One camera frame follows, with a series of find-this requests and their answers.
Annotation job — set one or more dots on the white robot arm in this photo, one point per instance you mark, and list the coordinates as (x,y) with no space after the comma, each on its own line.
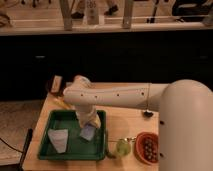
(185,110)

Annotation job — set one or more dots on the blue sponge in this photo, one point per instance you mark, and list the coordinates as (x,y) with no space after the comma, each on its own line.
(88,132)

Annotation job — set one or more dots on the green glass cup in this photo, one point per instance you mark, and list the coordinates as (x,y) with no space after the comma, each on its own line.
(123,148)

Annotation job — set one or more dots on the green plastic tray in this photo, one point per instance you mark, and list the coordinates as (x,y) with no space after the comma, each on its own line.
(77,147)

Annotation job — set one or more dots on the red bowl with grapes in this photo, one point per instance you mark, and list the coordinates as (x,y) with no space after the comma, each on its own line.
(146,148)

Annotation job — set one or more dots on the white folded cloth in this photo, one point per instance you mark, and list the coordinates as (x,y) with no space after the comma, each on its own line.
(59,139)

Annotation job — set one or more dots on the yellow stick utensil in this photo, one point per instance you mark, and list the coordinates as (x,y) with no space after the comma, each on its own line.
(61,103)

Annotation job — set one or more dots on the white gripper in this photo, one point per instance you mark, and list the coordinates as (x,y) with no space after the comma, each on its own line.
(87,114)

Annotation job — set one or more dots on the metal ladle spoon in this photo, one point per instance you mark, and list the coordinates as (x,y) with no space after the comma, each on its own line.
(147,113)

